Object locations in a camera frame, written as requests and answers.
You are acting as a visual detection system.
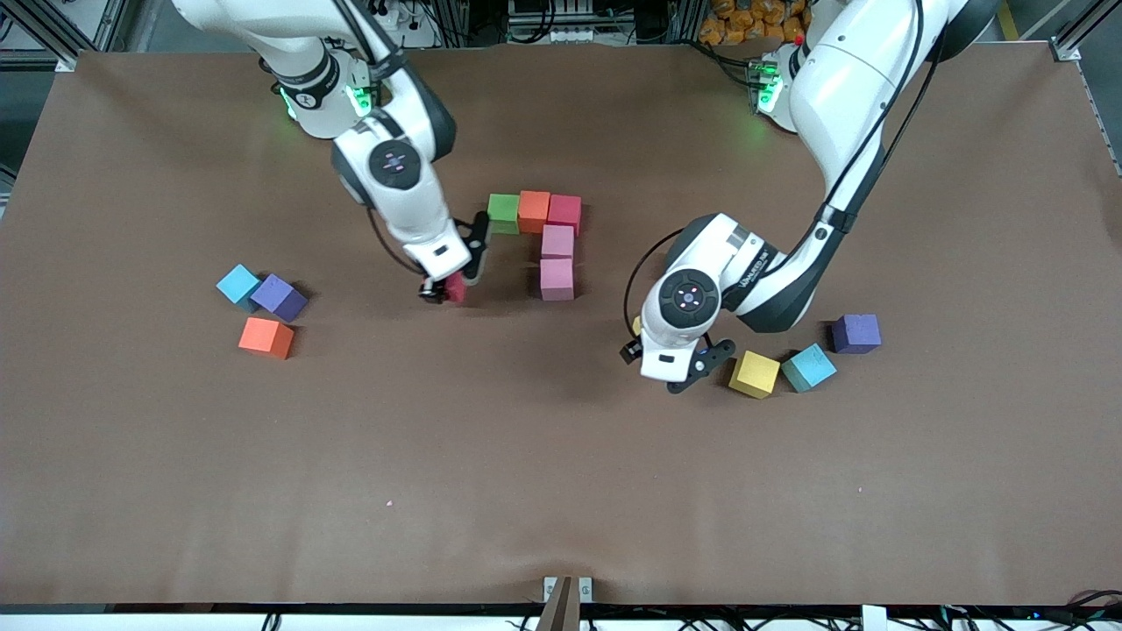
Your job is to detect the metal bracket with brown strip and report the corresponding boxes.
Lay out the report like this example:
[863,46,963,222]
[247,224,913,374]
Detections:
[536,575,594,631]

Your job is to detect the light blue foam cube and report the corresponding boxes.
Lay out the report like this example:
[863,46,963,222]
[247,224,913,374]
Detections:
[217,264,262,314]

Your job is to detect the dark electronics rack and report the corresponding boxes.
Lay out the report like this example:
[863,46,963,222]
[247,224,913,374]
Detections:
[504,0,636,46]

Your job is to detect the teal foam cube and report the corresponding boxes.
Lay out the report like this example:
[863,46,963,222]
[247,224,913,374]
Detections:
[782,343,838,393]

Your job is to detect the brown table cover sheet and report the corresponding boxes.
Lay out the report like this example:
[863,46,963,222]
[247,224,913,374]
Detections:
[0,42,1122,607]

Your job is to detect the black cable bundle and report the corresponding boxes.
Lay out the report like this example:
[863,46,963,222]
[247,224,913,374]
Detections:
[942,589,1122,631]

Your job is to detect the green foam cube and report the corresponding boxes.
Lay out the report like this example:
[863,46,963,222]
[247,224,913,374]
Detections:
[487,194,522,236]

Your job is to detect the notched purple foam cube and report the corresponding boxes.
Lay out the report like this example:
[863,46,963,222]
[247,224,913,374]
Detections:
[831,314,883,355]

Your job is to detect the orange foam cube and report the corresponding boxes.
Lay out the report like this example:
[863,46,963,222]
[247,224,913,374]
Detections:
[238,316,296,360]
[518,190,552,235]

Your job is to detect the orange yellow toy pile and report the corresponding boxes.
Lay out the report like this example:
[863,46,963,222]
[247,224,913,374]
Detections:
[701,0,807,45]

